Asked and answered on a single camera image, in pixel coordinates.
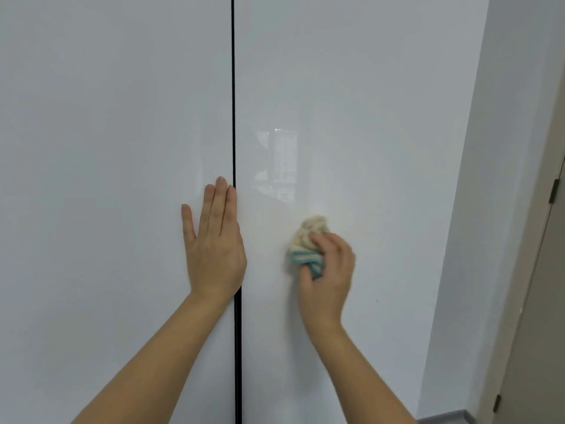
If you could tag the person's right hand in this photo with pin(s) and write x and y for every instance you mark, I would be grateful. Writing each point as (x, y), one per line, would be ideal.
(331, 291)

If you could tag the person's left hand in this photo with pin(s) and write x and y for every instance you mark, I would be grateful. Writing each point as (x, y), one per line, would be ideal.
(216, 260)

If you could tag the beige cloth with teal edge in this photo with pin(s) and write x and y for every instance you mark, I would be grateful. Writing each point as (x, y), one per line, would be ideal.
(304, 242)

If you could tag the person's left forearm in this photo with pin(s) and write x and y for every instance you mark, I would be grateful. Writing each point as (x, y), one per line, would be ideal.
(154, 370)

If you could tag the person's right forearm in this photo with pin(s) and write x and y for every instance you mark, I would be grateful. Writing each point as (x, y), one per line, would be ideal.
(362, 379)

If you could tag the beige room door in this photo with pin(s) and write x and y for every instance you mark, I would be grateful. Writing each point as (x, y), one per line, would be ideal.
(543, 348)
(516, 304)

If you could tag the metal door hinge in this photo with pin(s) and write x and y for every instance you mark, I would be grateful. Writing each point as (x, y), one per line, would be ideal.
(496, 404)
(554, 191)

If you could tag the grey wall skirting board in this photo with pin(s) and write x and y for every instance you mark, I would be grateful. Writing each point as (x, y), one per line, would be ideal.
(446, 418)

